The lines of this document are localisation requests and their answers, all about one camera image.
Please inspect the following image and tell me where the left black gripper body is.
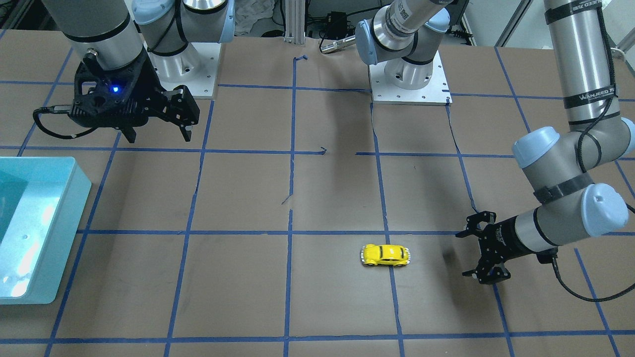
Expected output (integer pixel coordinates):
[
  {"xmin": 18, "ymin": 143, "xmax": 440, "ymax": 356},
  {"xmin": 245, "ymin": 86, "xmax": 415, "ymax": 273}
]
[{"xmin": 478, "ymin": 222, "xmax": 519, "ymax": 264}]

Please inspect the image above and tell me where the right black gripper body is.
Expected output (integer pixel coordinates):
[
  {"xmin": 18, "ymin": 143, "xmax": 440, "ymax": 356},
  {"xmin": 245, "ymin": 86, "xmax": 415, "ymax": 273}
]
[{"xmin": 68, "ymin": 48, "xmax": 200, "ymax": 130}]

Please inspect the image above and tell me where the yellow toy beetle car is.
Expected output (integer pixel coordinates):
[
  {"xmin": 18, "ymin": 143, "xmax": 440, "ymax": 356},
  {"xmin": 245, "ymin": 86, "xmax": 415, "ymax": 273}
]
[{"xmin": 360, "ymin": 244, "xmax": 411, "ymax": 267}]

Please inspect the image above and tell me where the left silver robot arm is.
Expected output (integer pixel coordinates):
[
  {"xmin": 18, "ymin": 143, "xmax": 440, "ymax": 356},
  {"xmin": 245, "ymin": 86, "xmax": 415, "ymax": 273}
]
[{"xmin": 457, "ymin": 0, "xmax": 634, "ymax": 285}]

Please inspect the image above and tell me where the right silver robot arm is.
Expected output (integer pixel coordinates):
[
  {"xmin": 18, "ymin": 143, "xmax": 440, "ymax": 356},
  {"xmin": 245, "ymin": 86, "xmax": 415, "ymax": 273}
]
[{"xmin": 32, "ymin": 0, "xmax": 235, "ymax": 144}]

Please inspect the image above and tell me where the light blue plastic bin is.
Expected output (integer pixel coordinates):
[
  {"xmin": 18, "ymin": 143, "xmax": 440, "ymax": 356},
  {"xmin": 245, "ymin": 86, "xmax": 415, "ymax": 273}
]
[{"xmin": 0, "ymin": 157, "xmax": 91, "ymax": 305}]

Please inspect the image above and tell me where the white crumpled cloth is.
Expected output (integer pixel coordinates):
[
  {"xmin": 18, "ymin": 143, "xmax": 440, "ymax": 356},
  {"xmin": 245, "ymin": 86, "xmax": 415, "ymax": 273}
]
[{"xmin": 234, "ymin": 0, "xmax": 275, "ymax": 36}]

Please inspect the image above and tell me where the silver metal cylinder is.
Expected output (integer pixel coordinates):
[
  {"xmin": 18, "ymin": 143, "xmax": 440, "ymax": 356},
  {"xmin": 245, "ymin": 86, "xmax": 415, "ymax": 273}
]
[{"xmin": 319, "ymin": 35, "xmax": 356, "ymax": 55}]

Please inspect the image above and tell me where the black power adapter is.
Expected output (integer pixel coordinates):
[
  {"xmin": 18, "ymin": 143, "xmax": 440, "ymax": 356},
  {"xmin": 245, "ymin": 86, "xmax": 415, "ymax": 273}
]
[{"xmin": 322, "ymin": 11, "xmax": 348, "ymax": 39}]

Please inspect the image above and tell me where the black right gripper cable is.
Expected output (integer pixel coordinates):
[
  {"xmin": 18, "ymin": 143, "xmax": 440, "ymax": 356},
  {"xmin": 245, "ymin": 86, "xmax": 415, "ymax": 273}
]
[{"xmin": 33, "ymin": 105, "xmax": 100, "ymax": 141}]

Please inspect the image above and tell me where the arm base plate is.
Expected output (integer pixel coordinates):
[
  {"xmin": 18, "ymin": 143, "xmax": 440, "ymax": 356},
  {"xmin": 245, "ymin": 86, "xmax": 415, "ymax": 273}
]
[
  {"xmin": 368, "ymin": 51, "xmax": 453, "ymax": 106},
  {"xmin": 149, "ymin": 43, "xmax": 223, "ymax": 99}
]

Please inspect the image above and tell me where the aluminium frame post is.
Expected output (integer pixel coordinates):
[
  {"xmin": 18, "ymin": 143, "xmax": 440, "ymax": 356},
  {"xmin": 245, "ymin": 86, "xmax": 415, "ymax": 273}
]
[{"xmin": 283, "ymin": 0, "xmax": 306, "ymax": 47}]

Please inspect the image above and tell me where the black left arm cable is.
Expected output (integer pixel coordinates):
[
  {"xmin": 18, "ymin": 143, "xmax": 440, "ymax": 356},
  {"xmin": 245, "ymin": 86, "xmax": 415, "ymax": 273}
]
[{"xmin": 546, "ymin": 5, "xmax": 635, "ymax": 303}]

